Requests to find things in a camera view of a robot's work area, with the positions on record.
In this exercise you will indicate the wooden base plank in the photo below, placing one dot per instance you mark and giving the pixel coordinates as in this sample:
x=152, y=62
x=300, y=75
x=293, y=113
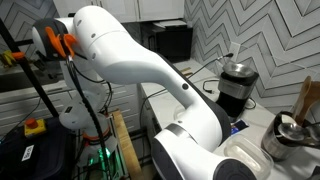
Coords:
x=128, y=150

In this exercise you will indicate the white wall outlet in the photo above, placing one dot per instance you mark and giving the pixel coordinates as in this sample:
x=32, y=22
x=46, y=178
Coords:
x=235, y=50

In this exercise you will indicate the clear rectangular lunch box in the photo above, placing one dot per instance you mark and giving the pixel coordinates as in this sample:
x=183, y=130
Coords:
x=248, y=156

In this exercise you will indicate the grey drawer cabinet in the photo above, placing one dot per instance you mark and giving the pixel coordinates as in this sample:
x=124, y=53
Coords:
x=33, y=106

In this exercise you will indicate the metal ladle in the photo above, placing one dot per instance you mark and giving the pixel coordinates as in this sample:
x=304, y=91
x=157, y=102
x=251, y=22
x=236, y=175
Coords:
x=291, y=131

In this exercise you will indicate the white drawer cabinet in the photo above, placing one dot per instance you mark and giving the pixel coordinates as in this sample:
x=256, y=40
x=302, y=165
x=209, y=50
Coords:
x=128, y=100

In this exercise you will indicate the blue printed card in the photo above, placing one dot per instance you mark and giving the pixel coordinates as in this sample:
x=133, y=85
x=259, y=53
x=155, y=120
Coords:
x=239, y=126

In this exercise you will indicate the black steel coffee maker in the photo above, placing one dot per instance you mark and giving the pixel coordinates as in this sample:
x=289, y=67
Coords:
x=236, y=86

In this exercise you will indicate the white label sticker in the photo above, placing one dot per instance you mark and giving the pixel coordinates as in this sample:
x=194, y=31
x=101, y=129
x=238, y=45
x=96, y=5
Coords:
x=27, y=153

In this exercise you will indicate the yellow emergency stop button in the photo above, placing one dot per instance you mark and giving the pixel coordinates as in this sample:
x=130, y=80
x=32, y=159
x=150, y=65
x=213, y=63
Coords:
x=34, y=128

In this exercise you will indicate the black microwave oven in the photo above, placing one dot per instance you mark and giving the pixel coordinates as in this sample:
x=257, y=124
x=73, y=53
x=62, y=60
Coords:
x=173, y=43

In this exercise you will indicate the metal serving spoon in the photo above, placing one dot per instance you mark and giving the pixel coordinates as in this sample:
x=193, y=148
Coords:
x=315, y=133

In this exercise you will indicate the light wooden slotted spatula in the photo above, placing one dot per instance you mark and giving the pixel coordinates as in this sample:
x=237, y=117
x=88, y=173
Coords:
x=185, y=69

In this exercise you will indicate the black camera stand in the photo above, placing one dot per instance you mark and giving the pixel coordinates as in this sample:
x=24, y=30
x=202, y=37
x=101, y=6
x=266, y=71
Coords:
x=33, y=80

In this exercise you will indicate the brown wooden spatula in holder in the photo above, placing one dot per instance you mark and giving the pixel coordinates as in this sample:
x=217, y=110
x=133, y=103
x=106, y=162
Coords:
x=315, y=96

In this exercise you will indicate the black controller box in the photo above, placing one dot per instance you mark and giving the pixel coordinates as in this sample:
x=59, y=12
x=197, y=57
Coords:
x=50, y=156

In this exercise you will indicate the steel utensil holder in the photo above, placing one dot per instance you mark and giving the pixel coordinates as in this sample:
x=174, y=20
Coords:
x=276, y=146

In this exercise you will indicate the dark wooden spoon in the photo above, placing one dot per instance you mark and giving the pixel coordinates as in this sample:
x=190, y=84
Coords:
x=189, y=75

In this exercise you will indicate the white upper cabinet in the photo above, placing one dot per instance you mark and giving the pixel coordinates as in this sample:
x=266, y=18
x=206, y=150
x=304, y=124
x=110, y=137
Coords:
x=150, y=8

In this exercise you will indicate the orange stand clamp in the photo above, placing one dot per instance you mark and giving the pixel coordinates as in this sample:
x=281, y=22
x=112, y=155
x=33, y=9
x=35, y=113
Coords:
x=17, y=55

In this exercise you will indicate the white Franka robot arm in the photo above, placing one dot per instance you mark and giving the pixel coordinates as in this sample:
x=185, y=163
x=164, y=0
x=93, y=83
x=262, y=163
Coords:
x=133, y=60

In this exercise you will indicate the yellow stand clamp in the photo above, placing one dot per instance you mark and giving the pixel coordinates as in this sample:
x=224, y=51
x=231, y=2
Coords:
x=6, y=58

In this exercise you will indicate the light wooden spoon in holder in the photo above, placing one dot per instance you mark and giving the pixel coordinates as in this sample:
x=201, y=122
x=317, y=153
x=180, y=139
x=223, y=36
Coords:
x=304, y=96

